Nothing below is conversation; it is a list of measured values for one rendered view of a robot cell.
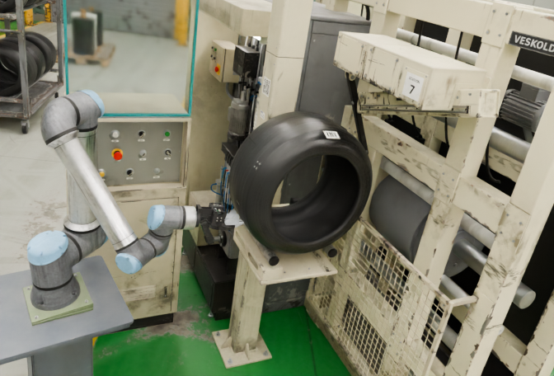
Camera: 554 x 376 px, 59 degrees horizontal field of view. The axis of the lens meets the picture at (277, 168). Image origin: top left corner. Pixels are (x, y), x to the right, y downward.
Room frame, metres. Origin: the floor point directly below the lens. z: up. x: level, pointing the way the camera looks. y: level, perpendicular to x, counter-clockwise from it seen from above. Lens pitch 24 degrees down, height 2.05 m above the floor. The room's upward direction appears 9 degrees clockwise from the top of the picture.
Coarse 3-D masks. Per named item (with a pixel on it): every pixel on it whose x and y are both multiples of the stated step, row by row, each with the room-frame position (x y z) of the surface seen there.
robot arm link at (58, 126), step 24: (48, 120) 1.51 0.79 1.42; (72, 120) 1.55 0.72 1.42; (48, 144) 1.49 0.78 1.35; (72, 144) 1.51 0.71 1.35; (72, 168) 1.48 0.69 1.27; (96, 192) 1.47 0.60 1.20; (96, 216) 1.45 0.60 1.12; (120, 216) 1.48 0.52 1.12; (120, 240) 1.43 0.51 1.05; (144, 240) 1.51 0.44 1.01; (120, 264) 1.41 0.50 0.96; (144, 264) 1.44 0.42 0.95
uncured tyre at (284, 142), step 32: (256, 128) 1.86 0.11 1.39; (288, 128) 1.77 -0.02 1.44; (320, 128) 1.76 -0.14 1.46; (256, 160) 1.68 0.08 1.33; (288, 160) 1.65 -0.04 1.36; (352, 160) 1.77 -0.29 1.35; (256, 192) 1.62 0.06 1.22; (320, 192) 2.05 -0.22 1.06; (352, 192) 1.96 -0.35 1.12; (256, 224) 1.62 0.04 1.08; (288, 224) 1.95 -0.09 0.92; (320, 224) 1.93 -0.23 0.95; (352, 224) 1.81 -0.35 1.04
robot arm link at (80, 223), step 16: (64, 96) 1.62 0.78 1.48; (80, 96) 1.65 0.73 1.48; (96, 96) 1.70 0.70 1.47; (80, 112) 1.60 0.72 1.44; (96, 112) 1.68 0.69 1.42; (80, 128) 1.63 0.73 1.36; (96, 128) 1.69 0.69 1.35; (96, 144) 1.71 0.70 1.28; (96, 160) 1.72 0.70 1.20; (80, 192) 1.66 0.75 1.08; (80, 208) 1.67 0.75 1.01; (64, 224) 1.68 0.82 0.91; (80, 224) 1.67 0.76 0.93; (96, 224) 1.71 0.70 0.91; (80, 240) 1.65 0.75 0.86; (96, 240) 1.71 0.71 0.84
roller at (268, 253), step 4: (244, 224) 1.92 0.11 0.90; (248, 232) 1.87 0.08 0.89; (252, 236) 1.83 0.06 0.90; (256, 240) 1.79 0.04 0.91; (256, 244) 1.78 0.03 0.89; (260, 244) 1.76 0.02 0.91; (260, 248) 1.75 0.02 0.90; (264, 248) 1.73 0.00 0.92; (268, 248) 1.72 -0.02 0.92; (264, 252) 1.71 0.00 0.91; (268, 252) 1.69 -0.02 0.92; (272, 252) 1.69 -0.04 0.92; (268, 256) 1.68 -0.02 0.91; (272, 256) 1.67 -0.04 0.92; (276, 256) 1.67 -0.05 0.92; (268, 260) 1.67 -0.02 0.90; (272, 260) 1.66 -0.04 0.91; (276, 260) 1.67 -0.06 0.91; (272, 264) 1.66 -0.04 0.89; (276, 264) 1.67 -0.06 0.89
